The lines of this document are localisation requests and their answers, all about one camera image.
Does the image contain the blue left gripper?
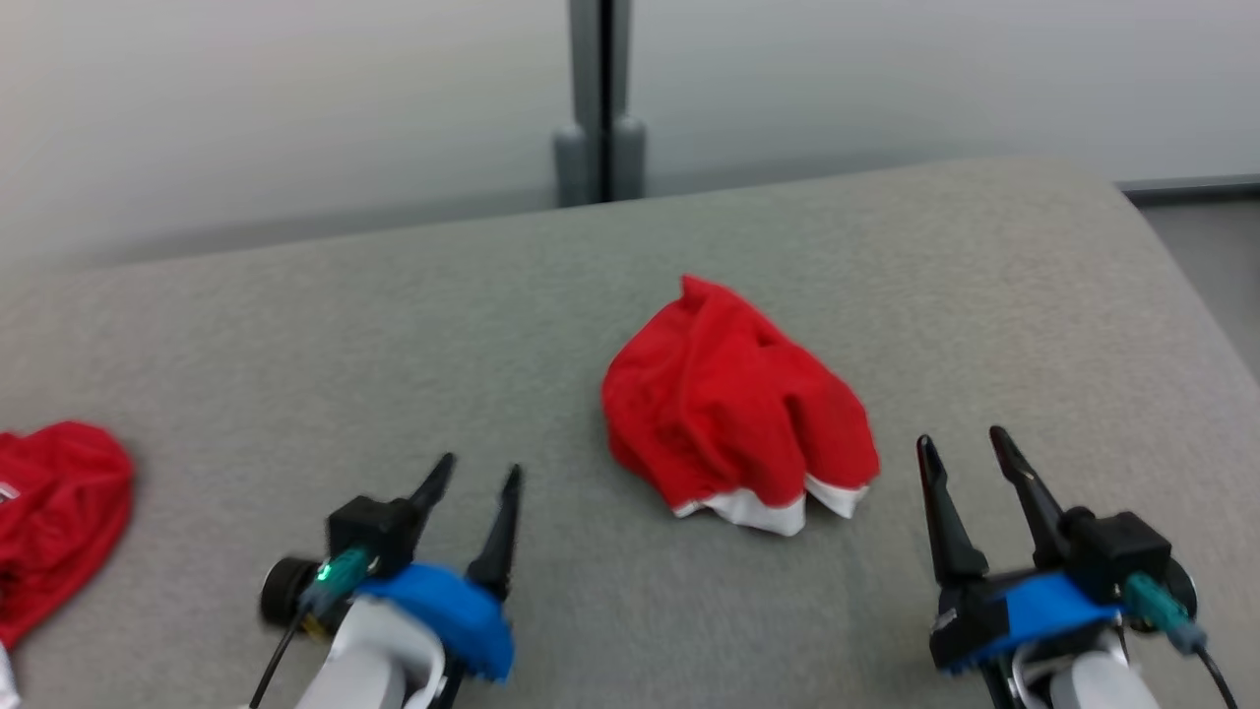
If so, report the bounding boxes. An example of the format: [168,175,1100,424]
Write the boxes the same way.
[357,452,524,683]

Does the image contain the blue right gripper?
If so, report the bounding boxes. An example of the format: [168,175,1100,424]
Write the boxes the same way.
[915,424,1121,677]

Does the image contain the red shorts with white trim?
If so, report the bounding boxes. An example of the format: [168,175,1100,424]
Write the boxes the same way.
[600,274,881,538]

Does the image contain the red basketball jersey number 23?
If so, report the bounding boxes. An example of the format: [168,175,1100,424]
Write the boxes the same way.
[0,421,136,709]

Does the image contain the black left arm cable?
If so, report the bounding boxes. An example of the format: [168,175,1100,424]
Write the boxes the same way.
[248,551,375,709]

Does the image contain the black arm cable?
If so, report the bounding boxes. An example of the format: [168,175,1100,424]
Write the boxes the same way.
[248,551,375,709]
[1122,574,1239,709]

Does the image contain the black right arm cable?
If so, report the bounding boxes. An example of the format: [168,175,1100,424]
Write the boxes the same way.
[1122,574,1239,709]

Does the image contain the grey metal partition post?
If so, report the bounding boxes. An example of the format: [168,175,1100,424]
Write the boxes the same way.
[551,0,649,209]

